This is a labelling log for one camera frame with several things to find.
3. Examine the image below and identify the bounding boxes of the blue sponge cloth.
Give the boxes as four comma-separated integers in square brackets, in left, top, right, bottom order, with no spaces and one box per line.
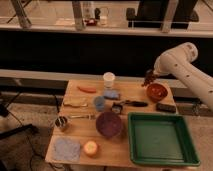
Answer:
[52,138,81,162]

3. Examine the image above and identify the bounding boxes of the white cup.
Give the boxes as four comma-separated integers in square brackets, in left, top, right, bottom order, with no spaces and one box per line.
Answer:
[103,72,115,88]

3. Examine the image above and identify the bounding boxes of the black rectangular block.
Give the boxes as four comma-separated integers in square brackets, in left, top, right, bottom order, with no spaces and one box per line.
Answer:
[156,103,176,113]

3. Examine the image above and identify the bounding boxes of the green plastic tray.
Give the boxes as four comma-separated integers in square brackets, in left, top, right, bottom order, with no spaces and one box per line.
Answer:
[128,113,200,167]

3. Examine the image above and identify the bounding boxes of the black handled brush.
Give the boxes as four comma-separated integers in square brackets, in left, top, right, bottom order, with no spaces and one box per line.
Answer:
[111,100,148,114]

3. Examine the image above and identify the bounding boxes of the dark grape bunch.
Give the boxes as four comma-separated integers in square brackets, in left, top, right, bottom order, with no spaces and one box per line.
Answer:
[142,70,157,87]

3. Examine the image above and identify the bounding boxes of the red bowl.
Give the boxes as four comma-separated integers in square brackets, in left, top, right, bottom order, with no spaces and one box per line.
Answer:
[146,83,168,102]

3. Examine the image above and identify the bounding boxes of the yellow banana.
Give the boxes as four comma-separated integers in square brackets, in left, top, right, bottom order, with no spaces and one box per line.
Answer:
[63,102,88,108]

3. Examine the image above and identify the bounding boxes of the metal spoon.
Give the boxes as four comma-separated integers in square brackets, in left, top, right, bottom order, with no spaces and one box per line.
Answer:
[68,115,96,119]

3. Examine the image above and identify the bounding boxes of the purple bowl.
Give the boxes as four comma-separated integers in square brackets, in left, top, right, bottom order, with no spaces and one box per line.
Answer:
[96,112,123,138]

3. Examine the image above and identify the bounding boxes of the orange round fruit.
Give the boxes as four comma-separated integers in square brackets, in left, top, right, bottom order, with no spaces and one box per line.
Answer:
[83,141,98,157]

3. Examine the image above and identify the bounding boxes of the small metal can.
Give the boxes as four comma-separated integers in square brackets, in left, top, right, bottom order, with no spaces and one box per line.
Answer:
[55,116,68,131]

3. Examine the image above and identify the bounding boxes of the wooden table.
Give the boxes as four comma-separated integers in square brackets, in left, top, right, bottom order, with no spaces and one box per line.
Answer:
[44,79,178,169]

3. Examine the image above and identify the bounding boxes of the orange carrot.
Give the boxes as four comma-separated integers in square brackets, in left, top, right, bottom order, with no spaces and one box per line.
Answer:
[77,86,96,93]

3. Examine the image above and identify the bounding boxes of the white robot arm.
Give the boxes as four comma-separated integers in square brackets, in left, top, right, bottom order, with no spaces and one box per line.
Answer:
[154,42,213,111]

